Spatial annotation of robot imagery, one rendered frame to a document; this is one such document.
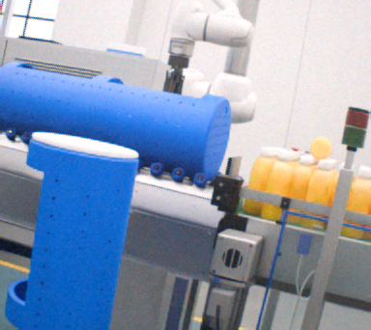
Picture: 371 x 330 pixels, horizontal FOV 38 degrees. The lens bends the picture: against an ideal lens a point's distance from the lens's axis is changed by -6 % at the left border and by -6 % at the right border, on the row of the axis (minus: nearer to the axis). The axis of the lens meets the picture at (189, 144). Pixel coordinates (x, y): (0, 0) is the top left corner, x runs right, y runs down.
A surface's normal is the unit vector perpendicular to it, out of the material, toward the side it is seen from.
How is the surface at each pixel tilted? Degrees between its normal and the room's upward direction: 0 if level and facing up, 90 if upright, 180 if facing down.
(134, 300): 90
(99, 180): 90
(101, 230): 90
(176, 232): 110
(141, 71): 90
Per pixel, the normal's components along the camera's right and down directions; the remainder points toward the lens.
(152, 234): -0.35, 0.32
